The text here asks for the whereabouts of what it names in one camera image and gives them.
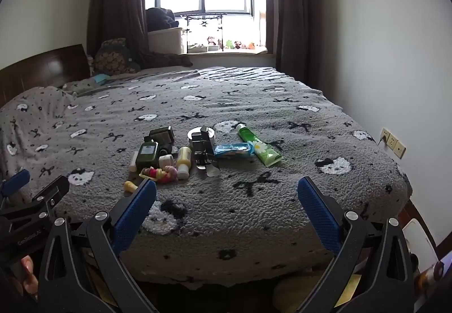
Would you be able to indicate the white small jar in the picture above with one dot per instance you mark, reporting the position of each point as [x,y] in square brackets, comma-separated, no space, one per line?
[165,161]

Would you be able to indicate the dark wooden headboard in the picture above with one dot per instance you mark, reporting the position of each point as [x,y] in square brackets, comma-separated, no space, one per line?
[53,68]

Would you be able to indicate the colourful toy figure packet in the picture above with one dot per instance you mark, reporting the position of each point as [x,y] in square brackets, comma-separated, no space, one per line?
[160,176]

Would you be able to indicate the small yellow toy piece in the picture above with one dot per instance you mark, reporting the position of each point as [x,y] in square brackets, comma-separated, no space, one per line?
[129,187]

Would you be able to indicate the grey patterned fleece bedspread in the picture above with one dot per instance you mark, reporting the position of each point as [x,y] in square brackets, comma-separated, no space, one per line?
[246,224]

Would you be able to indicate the black clothes pile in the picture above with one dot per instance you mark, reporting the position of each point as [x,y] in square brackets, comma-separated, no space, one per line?
[158,19]

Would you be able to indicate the dark curtain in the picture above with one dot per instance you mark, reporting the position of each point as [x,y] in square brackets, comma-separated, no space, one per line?
[110,19]
[289,36]

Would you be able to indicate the yellow small bottle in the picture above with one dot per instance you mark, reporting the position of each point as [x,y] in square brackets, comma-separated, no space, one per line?
[184,163]

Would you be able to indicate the right dark curtain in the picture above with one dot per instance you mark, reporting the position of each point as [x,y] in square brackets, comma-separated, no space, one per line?
[289,36]

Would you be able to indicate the round silver tin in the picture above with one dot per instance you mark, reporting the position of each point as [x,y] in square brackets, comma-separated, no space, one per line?
[196,133]

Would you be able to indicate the green daisy lotion tube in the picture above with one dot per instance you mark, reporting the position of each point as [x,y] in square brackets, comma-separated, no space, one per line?
[267,155]

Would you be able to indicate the left dark curtain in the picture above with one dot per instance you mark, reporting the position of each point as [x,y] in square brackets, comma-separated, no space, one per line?
[110,19]

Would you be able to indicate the black drying rack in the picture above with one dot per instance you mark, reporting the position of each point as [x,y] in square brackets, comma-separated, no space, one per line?
[204,33]

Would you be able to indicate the dark green glass bottle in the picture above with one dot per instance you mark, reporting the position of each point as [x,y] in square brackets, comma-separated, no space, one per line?
[147,155]

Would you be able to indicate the blue wet wipes packet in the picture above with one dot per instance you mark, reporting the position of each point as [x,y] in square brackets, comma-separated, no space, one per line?
[243,149]

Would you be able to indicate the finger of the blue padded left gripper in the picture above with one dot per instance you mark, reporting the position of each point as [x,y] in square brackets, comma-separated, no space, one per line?
[15,183]

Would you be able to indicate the white storage box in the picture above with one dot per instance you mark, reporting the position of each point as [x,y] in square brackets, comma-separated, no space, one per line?
[167,41]

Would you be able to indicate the dark patterned pillow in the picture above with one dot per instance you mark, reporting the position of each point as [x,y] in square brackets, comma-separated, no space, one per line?
[114,58]

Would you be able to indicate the person's hand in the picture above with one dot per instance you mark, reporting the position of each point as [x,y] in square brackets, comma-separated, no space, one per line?
[23,278]

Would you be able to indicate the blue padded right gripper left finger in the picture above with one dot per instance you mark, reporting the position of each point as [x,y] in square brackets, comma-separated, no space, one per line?
[82,271]

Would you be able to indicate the wall power socket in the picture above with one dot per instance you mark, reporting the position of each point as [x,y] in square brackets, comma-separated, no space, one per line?
[391,142]

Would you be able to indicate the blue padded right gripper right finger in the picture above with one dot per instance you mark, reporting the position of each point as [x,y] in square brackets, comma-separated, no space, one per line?
[371,270]

